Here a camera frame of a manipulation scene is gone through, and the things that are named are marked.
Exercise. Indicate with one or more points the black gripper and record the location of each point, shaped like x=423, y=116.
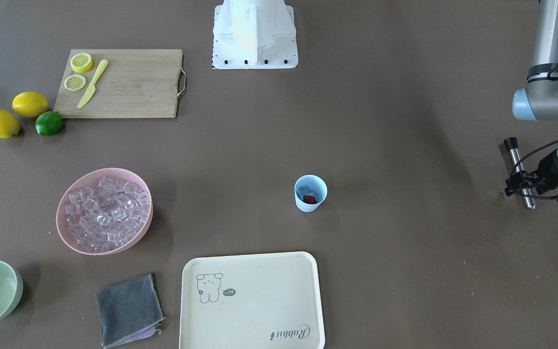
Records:
x=547, y=171

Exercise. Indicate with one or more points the steel muddler black tip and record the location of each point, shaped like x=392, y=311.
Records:
x=511, y=145

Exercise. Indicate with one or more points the red strawberry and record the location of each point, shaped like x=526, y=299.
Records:
x=309, y=199

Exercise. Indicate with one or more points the ice cube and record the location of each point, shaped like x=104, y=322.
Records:
x=307, y=191

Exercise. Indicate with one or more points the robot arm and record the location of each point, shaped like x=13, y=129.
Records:
x=538, y=101

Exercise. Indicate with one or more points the light blue cup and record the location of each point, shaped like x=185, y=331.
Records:
x=317, y=184

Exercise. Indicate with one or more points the clear ice cubes pile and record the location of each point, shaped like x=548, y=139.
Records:
x=107, y=213

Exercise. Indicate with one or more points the cream rabbit tray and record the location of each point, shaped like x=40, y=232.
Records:
x=254, y=301

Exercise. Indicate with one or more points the wooden cutting board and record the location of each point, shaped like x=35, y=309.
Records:
x=137, y=83

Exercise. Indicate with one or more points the grey folded cloth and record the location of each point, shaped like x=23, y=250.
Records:
x=128, y=311

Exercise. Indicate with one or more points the pink bowl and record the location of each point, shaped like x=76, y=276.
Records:
x=66, y=232

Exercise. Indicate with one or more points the yellow plastic knife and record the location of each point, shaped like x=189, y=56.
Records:
x=91, y=87

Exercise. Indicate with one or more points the upper lemon slice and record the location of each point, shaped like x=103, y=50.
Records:
x=81, y=62

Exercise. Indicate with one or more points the lemon slice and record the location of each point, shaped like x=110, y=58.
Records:
x=81, y=62
x=74, y=83

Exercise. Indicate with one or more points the lower lemon slice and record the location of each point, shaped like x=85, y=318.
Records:
x=74, y=83

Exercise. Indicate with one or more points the green lime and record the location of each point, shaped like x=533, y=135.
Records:
x=48, y=123

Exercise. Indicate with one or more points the whole lemon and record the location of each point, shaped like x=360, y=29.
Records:
x=9, y=125
x=30, y=104

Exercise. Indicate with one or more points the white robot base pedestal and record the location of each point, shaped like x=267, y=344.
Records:
x=254, y=34

